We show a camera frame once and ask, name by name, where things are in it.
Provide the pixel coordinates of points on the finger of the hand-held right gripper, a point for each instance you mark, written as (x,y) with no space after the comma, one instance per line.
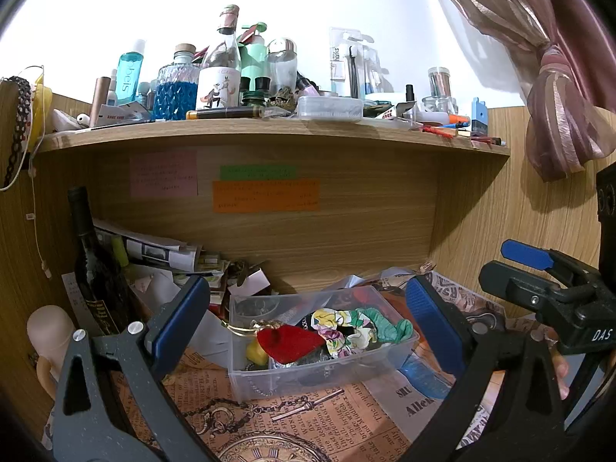
(524,252)
(510,284)

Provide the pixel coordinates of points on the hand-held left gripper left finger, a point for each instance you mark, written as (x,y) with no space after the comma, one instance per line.
(180,315)

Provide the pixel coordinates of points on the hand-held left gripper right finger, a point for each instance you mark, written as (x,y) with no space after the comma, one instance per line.
(430,320)

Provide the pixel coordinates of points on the green scrunchie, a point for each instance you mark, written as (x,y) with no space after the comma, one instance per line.
(390,329)

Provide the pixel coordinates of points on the yellow sponge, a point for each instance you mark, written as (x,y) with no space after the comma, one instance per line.
(256,351)

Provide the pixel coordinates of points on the white patterned scrunchie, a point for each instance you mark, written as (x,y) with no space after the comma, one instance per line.
(337,332)

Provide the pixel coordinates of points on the red velvet coin purse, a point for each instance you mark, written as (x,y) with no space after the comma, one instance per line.
(288,341)

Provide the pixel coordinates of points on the clear plastic storage box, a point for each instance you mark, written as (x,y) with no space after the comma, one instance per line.
(288,380)

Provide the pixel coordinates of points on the person's right hand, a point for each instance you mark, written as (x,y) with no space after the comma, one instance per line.
(560,375)

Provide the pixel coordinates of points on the wooden clothespin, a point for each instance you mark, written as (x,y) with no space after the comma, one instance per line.
(427,266)

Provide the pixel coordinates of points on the blue plastic object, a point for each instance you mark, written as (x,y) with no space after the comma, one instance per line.
(423,378)

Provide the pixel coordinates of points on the pile of papers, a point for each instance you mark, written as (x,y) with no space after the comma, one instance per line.
(154,250)

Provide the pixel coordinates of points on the small grey bowl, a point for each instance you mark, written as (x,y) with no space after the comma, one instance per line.
(257,305)

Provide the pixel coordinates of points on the dark wine bottle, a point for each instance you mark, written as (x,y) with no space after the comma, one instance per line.
(91,269)

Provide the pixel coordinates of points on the pink sticky note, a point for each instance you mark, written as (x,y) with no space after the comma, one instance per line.
(163,173)

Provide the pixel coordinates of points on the blue plastic box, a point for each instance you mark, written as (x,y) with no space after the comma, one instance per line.
(480,115)

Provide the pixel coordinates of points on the orange sticky note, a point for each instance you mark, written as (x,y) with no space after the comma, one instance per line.
(266,196)

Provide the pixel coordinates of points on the red pen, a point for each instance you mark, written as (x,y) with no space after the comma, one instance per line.
(438,131)

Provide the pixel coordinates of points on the orange marker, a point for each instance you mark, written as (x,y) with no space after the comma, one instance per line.
(455,119)

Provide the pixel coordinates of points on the newspaper-print mat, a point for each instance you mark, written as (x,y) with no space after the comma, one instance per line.
(298,418)

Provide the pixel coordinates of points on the green sticky note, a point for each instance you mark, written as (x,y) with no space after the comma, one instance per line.
(258,172)

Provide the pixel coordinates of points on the small glass jar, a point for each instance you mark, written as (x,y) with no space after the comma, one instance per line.
(440,82)

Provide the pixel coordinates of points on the black nail polish bottle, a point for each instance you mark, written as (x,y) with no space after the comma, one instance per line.
(410,94)

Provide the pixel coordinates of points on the pink striped curtain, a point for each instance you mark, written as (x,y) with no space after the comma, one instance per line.
(553,57)

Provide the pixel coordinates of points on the wooden shelf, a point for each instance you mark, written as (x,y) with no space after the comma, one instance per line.
(269,130)

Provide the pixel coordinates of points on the amber glass tube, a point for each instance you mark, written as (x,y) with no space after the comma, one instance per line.
(224,113)

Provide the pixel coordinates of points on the glass bottle with blue liquid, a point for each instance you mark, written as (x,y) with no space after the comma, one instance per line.
(175,96)

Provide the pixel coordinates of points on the brown cardboard tube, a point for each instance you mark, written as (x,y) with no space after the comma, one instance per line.
(99,101)

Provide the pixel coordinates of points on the clear flat plastic case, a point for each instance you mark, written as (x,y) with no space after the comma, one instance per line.
(329,107)

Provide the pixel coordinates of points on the clear bottle with illustrated label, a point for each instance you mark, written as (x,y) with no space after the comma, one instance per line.
(219,82)

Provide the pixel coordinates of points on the small black-capped bottle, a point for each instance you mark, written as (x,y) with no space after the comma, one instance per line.
(262,86)
(246,87)

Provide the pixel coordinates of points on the teal mouthwash bottle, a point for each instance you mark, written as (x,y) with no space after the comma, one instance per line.
(129,77)

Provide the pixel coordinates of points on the yellow plastic item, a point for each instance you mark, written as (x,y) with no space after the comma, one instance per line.
(41,106)

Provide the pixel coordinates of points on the packaged toothbrush set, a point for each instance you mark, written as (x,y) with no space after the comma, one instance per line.
(349,62)

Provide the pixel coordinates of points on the mint green bottle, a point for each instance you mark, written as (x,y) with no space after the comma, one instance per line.
(253,57)

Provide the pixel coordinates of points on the clear bottle with silver cap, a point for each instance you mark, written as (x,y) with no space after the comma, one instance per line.
(281,65)

